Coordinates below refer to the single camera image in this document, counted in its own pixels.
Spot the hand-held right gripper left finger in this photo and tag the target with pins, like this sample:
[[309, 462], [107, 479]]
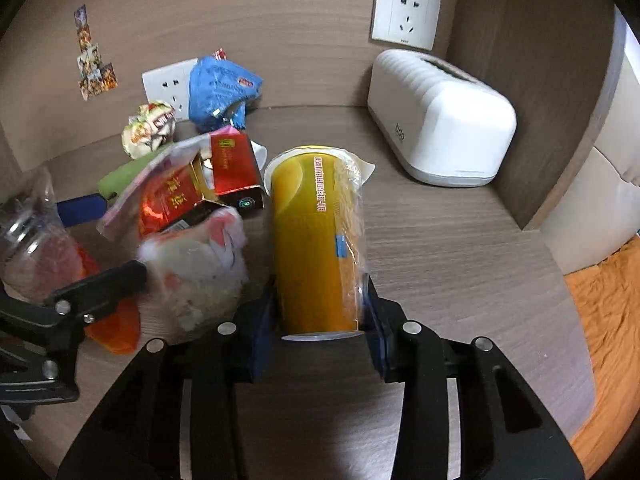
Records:
[[260, 342]]

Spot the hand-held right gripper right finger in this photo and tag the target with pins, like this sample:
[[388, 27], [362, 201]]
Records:
[[378, 342]]

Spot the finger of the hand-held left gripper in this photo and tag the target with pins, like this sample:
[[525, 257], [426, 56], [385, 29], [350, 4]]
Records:
[[45, 375], [100, 285]]

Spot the yellow paper cup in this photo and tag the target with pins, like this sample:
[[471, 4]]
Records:
[[315, 240]]

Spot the orange plastic bag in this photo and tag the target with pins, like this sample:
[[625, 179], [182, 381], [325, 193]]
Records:
[[117, 327]]

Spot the clear plastic bag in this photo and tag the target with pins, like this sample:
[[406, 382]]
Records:
[[35, 250]]

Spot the blue packet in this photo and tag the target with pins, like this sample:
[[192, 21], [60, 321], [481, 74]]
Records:
[[80, 210]]

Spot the white red plastic bag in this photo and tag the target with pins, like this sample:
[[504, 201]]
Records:
[[200, 270]]

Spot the red foil pack in bag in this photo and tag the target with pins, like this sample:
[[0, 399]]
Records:
[[165, 200]]

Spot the crumpled green white wrapper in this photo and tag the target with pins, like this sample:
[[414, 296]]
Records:
[[147, 132]]

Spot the red cardboard box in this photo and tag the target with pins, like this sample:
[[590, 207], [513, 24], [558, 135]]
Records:
[[235, 167]]

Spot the orange bedsheet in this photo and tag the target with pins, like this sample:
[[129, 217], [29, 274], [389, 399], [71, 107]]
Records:
[[607, 335]]

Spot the blue snack bag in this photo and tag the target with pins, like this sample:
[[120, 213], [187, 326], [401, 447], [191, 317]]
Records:
[[217, 87]]

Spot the white tissue box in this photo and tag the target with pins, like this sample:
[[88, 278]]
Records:
[[440, 115]]

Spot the white padded headboard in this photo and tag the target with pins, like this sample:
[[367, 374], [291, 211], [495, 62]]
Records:
[[595, 195]]

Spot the white wall socket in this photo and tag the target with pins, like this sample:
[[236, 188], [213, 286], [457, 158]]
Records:
[[405, 12], [167, 90]]

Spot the wall stickers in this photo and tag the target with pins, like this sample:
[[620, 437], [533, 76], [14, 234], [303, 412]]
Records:
[[95, 67]]

